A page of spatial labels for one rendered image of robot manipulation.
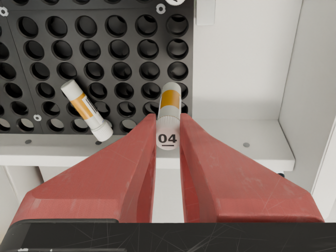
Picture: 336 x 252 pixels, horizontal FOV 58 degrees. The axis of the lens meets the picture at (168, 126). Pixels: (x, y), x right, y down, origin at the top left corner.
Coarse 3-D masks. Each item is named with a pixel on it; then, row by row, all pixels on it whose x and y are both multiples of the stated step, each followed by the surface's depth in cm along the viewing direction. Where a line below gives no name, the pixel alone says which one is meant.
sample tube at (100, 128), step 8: (72, 80) 19; (64, 88) 19; (72, 88) 19; (80, 88) 20; (72, 96) 19; (80, 96) 20; (72, 104) 20; (80, 104) 20; (88, 104) 20; (80, 112) 20; (88, 112) 20; (96, 112) 21; (88, 120) 20; (96, 120) 21; (104, 120) 21; (96, 128) 21; (104, 128) 21; (96, 136) 21; (104, 136) 21
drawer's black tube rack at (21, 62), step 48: (0, 0) 17; (48, 0) 18; (96, 0) 17; (144, 0) 17; (0, 48) 23; (48, 48) 19; (96, 48) 22; (144, 48) 21; (0, 96) 21; (48, 96) 21; (96, 96) 21; (144, 96) 20
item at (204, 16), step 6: (198, 0) 22; (204, 0) 22; (210, 0) 22; (198, 6) 22; (204, 6) 22; (210, 6) 22; (198, 12) 22; (204, 12) 22; (210, 12) 22; (198, 18) 22; (204, 18) 22; (210, 18) 22; (198, 24) 23; (204, 24) 23; (210, 24) 22
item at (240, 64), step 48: (240, 0) 23; (288, 0) 22; (240, 48) 25; (288, 48) 24; (192, 96) 27; (240, 96) 27; (0, 144) 26; (48, 144) 26; (96, 144) 26; (240, 144) 25
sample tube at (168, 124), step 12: (168, 84) 16; (168, 96) 15; (180, 96) 16; (168, 108) 14; (180, 108) 15; (156, 120) 14; (168, 120) 13; (156, 132) 13; (168, 132) 13; (156, 144) 13; (168, 144) 13
